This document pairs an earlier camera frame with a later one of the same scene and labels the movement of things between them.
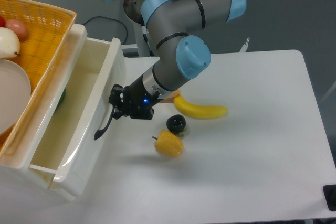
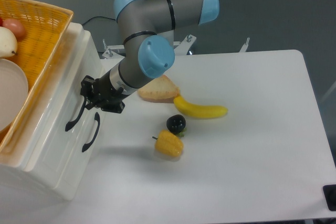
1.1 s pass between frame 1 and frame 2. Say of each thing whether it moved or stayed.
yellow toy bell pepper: stayed
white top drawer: moved
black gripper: moved
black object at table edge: stayed
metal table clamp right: stayed
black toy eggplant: stayed
